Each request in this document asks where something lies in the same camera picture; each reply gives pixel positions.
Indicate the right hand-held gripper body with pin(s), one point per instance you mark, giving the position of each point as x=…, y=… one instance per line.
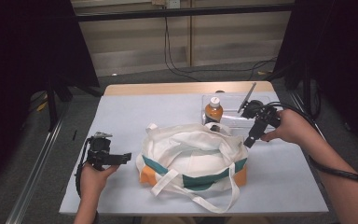
x=256, y=109

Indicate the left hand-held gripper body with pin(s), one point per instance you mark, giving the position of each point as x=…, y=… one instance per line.
x=100, y=149

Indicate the clear plastic container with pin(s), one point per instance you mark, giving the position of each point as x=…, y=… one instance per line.
x=236, y=118

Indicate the orange juice bottle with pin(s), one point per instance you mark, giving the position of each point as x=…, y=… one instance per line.
x=213, y=112

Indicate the white tote bag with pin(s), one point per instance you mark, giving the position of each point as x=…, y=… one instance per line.
x=195, y=155

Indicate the person's left hand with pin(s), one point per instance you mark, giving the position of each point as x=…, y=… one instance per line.
x=95, y=179

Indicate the person's right hand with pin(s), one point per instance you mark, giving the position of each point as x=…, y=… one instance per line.
x=289, y=127

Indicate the pale grey table mat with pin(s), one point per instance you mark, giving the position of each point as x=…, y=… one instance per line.
x=130, y=118

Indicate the black metal stand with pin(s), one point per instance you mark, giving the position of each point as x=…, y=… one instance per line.
x=52, y=105

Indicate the black curtain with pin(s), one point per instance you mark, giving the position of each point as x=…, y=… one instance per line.
x=18, y=62
x=338, y=46

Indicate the black horizontal bar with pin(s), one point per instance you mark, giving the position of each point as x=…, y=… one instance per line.
x=180, y=13

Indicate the aluminium floor rail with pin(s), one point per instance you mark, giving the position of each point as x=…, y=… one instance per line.
x=34, y=174

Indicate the white wall outlet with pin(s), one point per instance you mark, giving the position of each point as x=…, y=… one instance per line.
x=172, y=3

